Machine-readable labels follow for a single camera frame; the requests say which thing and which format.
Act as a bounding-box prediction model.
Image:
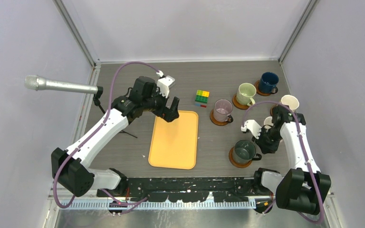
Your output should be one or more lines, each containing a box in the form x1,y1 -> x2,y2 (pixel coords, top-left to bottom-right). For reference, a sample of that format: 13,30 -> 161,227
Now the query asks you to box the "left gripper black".
143,85 -> 179,123

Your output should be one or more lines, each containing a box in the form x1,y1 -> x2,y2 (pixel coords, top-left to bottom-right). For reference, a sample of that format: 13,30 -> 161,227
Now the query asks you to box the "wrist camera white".
240,120 -> 262,139
156,76 -> 175,98

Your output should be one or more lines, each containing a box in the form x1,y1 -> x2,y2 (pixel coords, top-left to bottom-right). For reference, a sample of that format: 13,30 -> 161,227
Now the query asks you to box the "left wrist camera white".
156,76 -> 175,98

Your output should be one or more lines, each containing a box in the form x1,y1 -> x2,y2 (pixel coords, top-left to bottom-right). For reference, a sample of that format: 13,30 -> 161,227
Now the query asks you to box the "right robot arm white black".
252,105 -> 331,215

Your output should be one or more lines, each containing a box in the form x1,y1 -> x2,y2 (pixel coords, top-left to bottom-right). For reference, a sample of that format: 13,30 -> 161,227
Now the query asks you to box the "colourful toy brick block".
195,90 -> 210,108

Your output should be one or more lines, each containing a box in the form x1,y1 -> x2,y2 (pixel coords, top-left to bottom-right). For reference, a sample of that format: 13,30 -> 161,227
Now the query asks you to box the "navy blue mug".
258,72 -> 279,95

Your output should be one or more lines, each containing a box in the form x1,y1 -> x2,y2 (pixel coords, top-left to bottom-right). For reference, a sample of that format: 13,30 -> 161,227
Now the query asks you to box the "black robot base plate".
107,177 -> 272,203

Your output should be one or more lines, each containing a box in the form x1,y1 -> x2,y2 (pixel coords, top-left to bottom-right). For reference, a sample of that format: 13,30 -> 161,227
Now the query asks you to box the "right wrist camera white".
240,120 -> 262,139

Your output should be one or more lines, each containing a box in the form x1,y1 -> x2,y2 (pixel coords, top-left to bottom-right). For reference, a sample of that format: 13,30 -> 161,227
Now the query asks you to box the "yellow tray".
148,110 -> 199,170

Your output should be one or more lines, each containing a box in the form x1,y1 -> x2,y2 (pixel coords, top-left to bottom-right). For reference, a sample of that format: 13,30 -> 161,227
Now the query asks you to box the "dark green mug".
232,140 -> 262,165

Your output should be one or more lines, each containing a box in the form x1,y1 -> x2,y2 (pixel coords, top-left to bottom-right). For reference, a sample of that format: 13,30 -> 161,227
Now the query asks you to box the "mauve mug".
213,99 -> 233,122

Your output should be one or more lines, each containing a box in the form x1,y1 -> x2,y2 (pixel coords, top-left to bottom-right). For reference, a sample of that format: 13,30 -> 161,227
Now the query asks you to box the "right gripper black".
252,127 -> 283,154

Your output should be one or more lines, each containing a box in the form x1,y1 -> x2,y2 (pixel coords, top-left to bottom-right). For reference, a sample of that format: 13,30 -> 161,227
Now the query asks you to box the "cream yellow mug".
280,95 -> 300,112

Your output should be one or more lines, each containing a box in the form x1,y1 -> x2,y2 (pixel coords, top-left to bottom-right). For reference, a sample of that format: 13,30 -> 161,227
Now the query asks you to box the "light green mug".
236,83 -> 257,106

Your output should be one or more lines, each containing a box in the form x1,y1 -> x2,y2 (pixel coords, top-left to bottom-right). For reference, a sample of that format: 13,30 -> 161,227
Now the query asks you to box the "black microphone tripod stand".
93,86 -> 138,139

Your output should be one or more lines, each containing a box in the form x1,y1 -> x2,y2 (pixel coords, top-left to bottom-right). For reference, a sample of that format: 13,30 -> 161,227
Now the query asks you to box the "silver microphone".
24,75 -> 103,95

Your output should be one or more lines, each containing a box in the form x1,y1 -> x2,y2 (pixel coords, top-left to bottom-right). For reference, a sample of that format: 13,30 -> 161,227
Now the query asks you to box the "pink white mug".
263,116 -> 274,129

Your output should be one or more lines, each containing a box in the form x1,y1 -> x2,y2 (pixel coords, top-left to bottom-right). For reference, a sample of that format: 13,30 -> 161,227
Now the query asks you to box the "brown wooden coaster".
254,80 -> 271,96
232,94 -> 252,110
270,105 -> 277,116
229,147 -> 252,169
210,110 -> 233,126

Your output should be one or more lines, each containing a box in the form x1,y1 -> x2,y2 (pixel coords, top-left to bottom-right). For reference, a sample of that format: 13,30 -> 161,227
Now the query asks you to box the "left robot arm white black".
51,76 -> 180,197

